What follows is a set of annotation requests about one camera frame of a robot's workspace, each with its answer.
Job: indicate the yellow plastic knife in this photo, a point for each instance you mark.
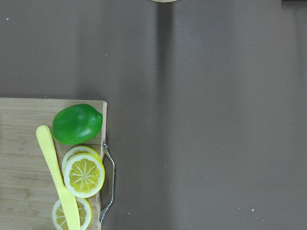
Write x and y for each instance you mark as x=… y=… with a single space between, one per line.
x=67 y=199

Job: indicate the green toy lime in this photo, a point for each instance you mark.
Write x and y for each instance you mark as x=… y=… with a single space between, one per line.
x=76 y=124

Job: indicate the upper lemon slice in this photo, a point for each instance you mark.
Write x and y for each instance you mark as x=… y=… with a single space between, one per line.
x=84 y=175

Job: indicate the metal board handle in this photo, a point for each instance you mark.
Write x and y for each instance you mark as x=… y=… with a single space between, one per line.
x=107 y=193

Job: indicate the wooden cutting board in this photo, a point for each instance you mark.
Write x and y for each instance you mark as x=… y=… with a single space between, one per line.
x=27 y=191

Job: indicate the lower hidden lemon slice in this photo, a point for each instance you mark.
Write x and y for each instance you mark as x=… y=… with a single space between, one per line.
x=77 y=150

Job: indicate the lemon slice under knife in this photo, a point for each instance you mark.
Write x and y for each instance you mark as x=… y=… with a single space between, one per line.
x=85 y=214

